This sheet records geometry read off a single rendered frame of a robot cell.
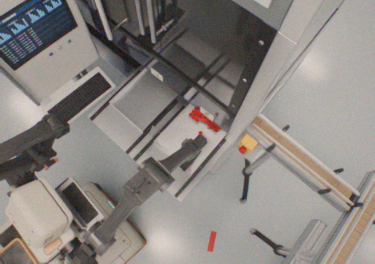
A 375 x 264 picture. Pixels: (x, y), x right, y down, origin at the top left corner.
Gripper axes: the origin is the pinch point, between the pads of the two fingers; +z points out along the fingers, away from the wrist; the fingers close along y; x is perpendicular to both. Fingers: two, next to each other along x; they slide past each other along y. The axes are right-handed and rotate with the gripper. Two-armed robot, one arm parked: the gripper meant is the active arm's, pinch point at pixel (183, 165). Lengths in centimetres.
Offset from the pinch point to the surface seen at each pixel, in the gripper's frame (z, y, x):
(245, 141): -15.5, 24.0, -16.3
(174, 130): 1.7, 11.5, 16.4
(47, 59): -15, -12, 90
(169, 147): 3.0, 3.1, 12.1
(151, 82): 0, 25, 46
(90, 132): 94, -3, 91
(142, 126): 3.2, 2.1, 30.6
